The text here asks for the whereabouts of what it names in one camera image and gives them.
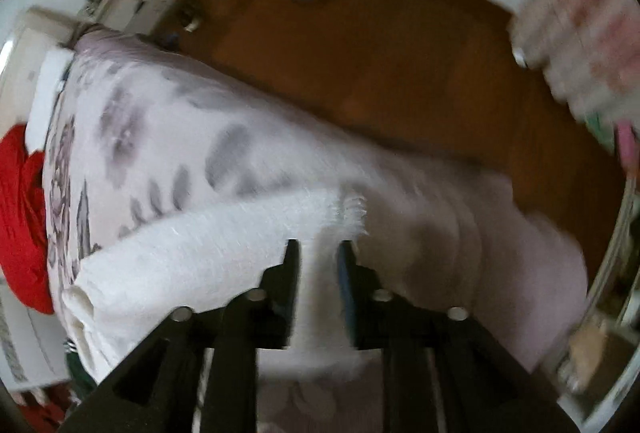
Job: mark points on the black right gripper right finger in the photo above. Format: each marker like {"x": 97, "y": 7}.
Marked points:
{"x": 442, "y": 371}

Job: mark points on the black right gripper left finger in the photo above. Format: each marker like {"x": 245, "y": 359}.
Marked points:
{"x": 197, "y": 364}

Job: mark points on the white fringed knit garment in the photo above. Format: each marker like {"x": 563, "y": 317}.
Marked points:
{"x": 202, "y": 259}

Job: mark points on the dark green striped garment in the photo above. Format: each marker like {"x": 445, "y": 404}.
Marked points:
{"x": 82, "y": 383}

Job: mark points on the red garment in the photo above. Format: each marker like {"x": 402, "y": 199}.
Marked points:
{"x": 24, "y": 245}

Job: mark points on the pink floral plush blanket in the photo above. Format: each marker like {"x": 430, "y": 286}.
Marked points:
{"x": 138, "y": 135}

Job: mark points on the white shelf unit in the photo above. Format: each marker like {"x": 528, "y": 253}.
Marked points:
{"x": 35, "y": 32}

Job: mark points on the floral curtain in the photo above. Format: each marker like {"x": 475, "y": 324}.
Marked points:
{"x": 588, "y": 53}

